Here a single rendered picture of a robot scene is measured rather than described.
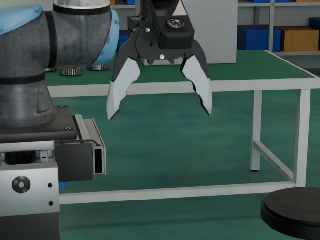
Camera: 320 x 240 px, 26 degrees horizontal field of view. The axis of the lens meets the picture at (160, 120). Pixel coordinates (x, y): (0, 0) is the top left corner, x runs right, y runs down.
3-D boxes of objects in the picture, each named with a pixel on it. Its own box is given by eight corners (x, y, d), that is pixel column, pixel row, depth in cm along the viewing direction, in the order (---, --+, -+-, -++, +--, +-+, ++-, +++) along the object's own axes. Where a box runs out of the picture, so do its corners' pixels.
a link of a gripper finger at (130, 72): (105, 112, 101) (140, 59, 100) (111, 122, 96) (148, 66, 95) (87, 101, 100) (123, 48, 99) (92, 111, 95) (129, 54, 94)
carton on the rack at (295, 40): (272, 45, 746) (273, 26, 741) (305, 45, 751) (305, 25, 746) (284, 51, 708) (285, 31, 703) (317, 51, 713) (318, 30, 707)
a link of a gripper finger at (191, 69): (216, 95, 104) (183, 46, 101) (228, 104, 98) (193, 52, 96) (199, 107, 104) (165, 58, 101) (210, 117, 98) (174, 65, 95)
